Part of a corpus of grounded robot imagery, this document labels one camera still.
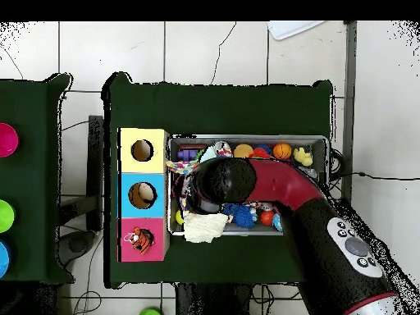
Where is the colourful dotted cloth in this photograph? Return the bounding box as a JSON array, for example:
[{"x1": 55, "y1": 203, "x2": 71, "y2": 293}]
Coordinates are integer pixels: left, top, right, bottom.
[{"x1": 165, "y1": 140, "x2": 235, "y2": 219}]

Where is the cream waffle cloth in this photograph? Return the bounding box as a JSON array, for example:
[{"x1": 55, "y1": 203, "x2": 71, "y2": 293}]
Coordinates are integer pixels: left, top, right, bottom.
[{"x1": 182, "y1": 212, "x2": 230, "y2": 244}]

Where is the yellow duck toy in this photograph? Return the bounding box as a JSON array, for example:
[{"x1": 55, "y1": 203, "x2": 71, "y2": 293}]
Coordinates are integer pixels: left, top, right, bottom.
[{"x1": 292, "y1": 146, "x2": 313, "y2": 167}]

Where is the orange striped tiger toy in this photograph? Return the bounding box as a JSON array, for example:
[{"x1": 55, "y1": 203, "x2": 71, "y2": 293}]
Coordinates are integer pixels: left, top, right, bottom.
[{"x1": 123, "y1": 226, "x2": 154, "y2": 256}]

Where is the wooden box with three holes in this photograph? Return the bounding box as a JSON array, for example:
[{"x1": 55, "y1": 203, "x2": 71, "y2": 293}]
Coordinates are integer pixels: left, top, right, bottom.
[{"x1": 116, "y1": 126, "x2": 171, "y2": 263}]

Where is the metal mesh bin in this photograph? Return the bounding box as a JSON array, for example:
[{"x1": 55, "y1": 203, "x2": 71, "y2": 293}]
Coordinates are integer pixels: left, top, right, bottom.
[{"x1": 166, "y1": 133, "x2": 330, "y2": 236}]

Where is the purple building block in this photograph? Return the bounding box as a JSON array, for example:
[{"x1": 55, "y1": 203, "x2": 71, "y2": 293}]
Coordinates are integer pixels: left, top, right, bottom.
[{"x1": 176, "y1": 148, "x2": 199, "y2": 162}]

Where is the orange foam disc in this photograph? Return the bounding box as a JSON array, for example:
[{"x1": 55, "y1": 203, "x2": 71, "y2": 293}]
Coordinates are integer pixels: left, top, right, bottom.
[{"x1": 233, "y1": 143, "x2": 254, "y2": 159}]

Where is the dark green table cloth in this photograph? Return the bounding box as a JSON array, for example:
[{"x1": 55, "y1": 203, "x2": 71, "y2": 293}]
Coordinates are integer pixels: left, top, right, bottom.
[
  {"x1": 103, "y1": 71, "x2": 334, "y2": 290},
  {"x1": 0, "y1": 73, "x2": 75, "y2": 285}
]

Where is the orange mini basketball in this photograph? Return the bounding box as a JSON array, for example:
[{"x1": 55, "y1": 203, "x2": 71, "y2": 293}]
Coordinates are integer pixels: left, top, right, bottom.
[{"x1": 272, "y1": 142, "x2": 293, "y2": 161}]

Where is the black metal stand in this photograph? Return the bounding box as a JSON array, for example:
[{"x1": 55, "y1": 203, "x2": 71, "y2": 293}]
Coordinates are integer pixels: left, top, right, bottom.
[{"x1": 86, "y1": 114, "x2": 104, "y2": 232}]

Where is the grey round base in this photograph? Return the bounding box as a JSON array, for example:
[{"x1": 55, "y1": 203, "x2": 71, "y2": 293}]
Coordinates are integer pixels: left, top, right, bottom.
[{"x1": 58, "y1": 229, "x2": 97, "y2": 267}]

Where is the white plastic tray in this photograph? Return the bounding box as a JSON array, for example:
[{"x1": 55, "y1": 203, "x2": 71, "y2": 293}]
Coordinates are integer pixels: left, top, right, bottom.
[{"x1": 267, "y1": 21, "x2": 326, "y2": 41}]

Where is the pink bowl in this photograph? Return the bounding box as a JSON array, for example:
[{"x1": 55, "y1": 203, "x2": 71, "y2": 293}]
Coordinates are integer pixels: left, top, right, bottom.
[{"x1": 0, "y1": 122, "x2": 20, "y2": 158}]

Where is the green bowl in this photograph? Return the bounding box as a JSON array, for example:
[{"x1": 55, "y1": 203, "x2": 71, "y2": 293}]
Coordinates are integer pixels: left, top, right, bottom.
[{"x1": 0, "y1": 199, "x2": 16, "y2": 234}]

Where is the blue bowl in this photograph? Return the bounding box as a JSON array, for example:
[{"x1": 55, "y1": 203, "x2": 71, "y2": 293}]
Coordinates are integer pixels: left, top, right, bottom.
[{"x1": 0, "y1": 240, "x2": 11, "y2": 279}]

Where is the black cable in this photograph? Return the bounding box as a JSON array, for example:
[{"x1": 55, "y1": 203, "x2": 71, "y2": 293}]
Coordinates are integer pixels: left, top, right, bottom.
[{"x1": 329, "y1": 171, "x2": 420, "y2": 181}]

